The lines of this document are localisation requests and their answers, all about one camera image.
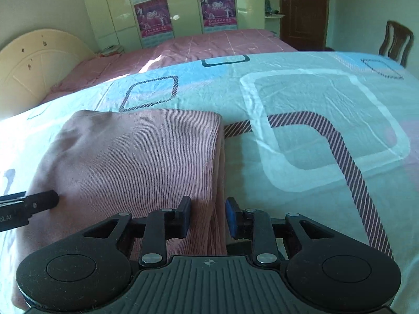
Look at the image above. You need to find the cream corner shelf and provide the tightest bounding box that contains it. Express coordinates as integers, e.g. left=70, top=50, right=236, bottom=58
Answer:
left=262, top=0, right=286, bottom=39

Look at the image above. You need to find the purple wall poster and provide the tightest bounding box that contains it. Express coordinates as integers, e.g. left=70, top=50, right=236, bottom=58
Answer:
left=134, top=0, right=174, bottom=48
left=198, top=0, right=239, bottom=34

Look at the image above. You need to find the light blue patterned bedsheet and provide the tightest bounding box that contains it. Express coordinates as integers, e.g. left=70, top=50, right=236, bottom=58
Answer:
left=0, top=51, right=419, bottom=314

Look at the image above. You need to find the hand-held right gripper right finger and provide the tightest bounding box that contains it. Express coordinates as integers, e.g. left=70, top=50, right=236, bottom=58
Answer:
left=225, top=197, right=332, bottom=268

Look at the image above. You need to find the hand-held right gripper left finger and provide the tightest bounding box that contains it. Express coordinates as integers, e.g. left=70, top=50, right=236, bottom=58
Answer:
left=83, top=195, right=192, bottom=268

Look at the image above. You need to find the pale green wardrobe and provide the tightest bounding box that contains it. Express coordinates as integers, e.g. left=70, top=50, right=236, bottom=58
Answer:
left=79, top=0, right=267, bottom=49

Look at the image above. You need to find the dark wooden chair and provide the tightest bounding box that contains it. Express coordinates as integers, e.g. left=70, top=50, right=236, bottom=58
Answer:
left=378, top=20, right=415, bottom=68

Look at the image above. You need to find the brown wooden door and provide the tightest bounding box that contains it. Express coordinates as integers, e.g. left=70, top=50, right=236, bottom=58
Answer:
left=280, top=0, right=329, bottom=52

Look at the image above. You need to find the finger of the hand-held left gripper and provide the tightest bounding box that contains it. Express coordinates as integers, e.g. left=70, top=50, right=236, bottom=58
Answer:
left=0, top=190, right=60, bottom=218

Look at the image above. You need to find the stack of books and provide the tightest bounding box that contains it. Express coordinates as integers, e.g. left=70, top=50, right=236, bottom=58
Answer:
left=96, top=44, right=126, bottom=58

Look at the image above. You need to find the pink ribbed sweater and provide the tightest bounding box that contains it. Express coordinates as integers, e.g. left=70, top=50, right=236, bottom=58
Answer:
left=11, top=109, right=230, bottom=311

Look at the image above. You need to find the cream wooden headboard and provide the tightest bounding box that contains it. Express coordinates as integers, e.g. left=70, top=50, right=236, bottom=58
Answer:
left=0, top=29, right=97, bottom=116

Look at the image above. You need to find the pink bedsheet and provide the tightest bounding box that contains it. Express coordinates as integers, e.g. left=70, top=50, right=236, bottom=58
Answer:
left=41, top=28, right=298, bottom=105

